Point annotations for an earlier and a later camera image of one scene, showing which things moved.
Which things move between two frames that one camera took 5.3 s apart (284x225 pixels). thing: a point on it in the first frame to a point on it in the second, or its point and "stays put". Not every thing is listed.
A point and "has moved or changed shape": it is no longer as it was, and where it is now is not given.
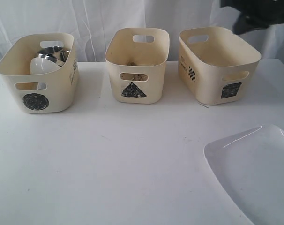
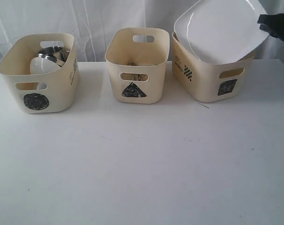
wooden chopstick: (134, 77) stays put
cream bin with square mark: (215, 65) has moved or changed shape
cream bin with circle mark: (45, 92) stays put
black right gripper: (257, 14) to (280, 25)
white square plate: (254, 165) to (219, 31)
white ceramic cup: (40, 65) stays put
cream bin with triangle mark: (137, 58) stays put
